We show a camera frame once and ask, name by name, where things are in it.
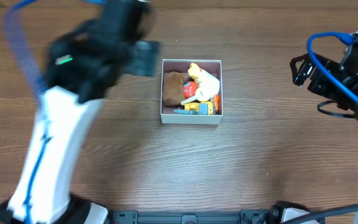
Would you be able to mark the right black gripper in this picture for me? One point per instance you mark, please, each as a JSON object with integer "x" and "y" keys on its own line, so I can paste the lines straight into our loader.
{"x": 317, "y": 75}

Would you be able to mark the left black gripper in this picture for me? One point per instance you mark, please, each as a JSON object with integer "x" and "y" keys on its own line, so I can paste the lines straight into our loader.
{"x": 145, "y": 57}

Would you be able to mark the brown plush toy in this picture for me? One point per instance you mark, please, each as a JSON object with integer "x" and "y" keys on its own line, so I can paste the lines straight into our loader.
{"x": 173, "y": 93}

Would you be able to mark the red toy ball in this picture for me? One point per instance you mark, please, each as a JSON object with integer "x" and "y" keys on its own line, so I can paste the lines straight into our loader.
{"x": 189, "y": 89}

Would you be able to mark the white plush duck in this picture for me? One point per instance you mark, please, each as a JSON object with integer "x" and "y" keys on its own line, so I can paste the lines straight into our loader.
{"x": 204, "y": 80}

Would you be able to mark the yellow toy truck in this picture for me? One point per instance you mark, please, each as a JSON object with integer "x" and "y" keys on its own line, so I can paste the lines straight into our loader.
{"x": 203, "y": 108}

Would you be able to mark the yellow wooden rattle drum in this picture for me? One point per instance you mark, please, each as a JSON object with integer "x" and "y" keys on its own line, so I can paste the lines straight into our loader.
{"x": 201, "y": 94}

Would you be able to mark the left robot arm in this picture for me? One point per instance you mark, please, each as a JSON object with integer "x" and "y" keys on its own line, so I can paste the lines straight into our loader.
{"x": 61, "y": 125}

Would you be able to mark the white square cardboard box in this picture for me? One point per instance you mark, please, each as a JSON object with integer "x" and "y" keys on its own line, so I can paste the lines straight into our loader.
{"x": 167, "y": 114}

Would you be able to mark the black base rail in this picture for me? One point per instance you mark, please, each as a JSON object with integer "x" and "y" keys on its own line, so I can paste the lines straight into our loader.
{"x": 239, "y": 217}

